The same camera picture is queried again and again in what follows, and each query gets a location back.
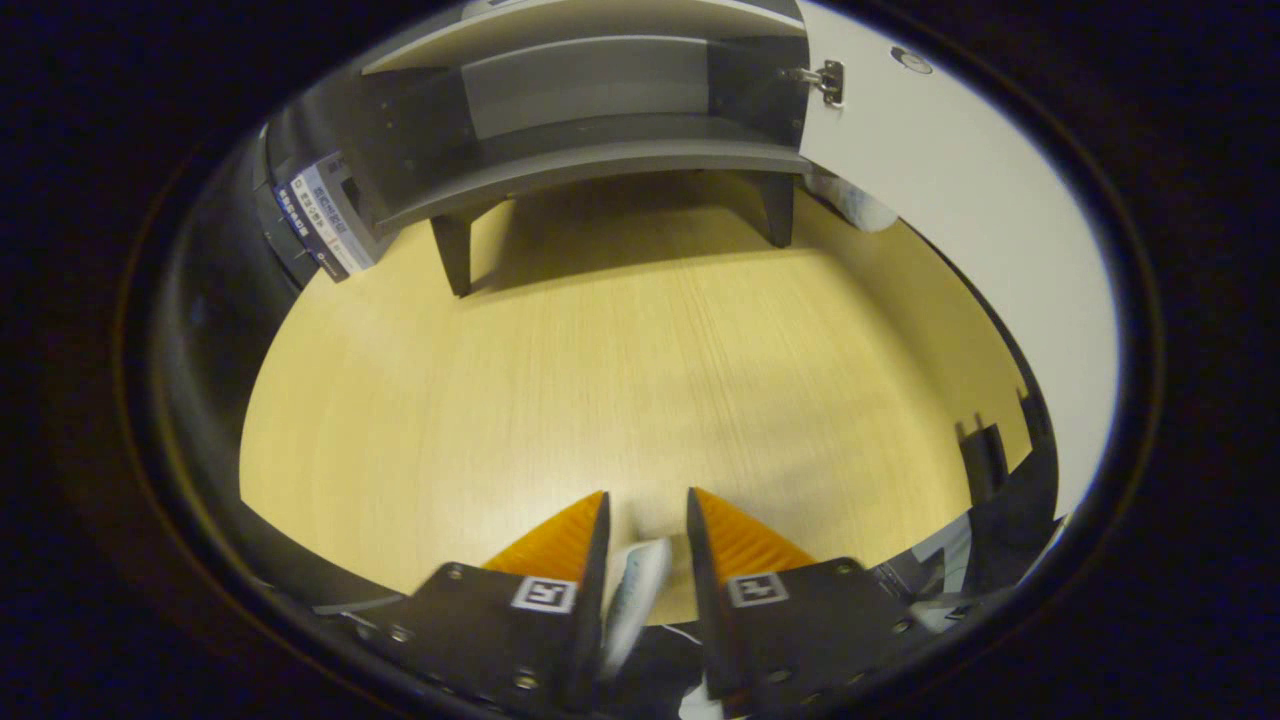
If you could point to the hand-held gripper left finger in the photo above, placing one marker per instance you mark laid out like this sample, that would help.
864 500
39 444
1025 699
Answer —
590 600

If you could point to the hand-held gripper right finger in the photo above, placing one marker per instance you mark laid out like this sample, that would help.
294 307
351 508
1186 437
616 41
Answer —
705 620

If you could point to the translucent blue white bottle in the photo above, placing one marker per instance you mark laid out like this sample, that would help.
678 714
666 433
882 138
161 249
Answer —
635 600

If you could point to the light grey cabinet door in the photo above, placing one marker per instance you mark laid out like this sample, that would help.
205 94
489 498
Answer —
980 230

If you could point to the dark cloth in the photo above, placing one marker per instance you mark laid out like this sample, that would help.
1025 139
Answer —
1015 520

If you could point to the metal door hinge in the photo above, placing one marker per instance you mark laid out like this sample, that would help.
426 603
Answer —
828 82

